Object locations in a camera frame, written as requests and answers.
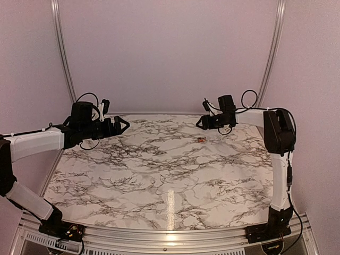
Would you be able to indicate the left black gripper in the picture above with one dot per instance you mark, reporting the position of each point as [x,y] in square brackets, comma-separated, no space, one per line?
[111,130]

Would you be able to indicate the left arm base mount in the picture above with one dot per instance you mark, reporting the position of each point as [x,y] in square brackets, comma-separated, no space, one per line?
[63,230]

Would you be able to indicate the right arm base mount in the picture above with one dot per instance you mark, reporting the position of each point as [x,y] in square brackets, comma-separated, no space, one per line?
[263,232]

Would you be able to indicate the white remote control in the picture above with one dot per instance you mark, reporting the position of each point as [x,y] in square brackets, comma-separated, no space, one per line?
[226,130]

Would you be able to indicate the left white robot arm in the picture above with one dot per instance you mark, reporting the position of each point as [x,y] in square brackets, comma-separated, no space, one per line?
[86,121]

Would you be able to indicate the left aluminium frame post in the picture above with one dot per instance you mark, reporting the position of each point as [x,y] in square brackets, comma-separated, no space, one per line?
[55,4]

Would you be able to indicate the aluminium frame post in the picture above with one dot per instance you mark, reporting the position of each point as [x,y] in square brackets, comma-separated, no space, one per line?
[55,4]
[273,49]

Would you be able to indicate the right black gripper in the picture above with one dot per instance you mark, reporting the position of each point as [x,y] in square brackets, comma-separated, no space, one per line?
[206,124]

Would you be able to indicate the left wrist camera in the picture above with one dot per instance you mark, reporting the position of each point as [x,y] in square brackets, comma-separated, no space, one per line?
[103,108]

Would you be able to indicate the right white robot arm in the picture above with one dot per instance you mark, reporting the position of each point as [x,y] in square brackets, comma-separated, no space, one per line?
[279,136]

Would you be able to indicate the right aluminium frame post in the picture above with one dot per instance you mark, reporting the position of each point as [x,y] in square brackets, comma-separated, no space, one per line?
[273,49]

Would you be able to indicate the front aluminium rail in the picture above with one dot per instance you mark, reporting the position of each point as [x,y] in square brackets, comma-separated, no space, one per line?
[109,240]

